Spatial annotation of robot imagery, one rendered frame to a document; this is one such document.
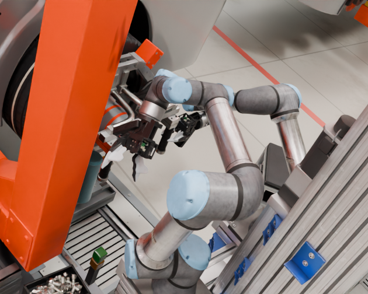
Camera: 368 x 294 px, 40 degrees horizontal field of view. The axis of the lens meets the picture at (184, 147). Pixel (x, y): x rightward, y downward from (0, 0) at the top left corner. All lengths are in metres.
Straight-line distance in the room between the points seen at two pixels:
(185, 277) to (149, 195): 1.56
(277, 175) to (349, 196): 1.85
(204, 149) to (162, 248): 2.25
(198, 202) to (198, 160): 2.34
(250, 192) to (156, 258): 0.38
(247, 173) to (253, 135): 2.71
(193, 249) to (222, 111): 0.43
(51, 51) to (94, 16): 0.20
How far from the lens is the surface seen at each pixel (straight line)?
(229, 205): 1.18
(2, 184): 1.92
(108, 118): 2.10
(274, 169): 3.18
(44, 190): 1.65
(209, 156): 3.56
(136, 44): 2.16
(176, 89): 1.42
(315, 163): 1.44
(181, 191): 1.17
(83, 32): 1.27
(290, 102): 2.02
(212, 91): 1.48
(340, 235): 1.37
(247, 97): 1.96
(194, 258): 1.54
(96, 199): 2.79
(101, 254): 1.94
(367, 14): 5.39
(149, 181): 3.19
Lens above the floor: 2.22
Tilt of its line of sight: 39 degrees down
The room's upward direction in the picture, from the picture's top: 25 degrees clockwise
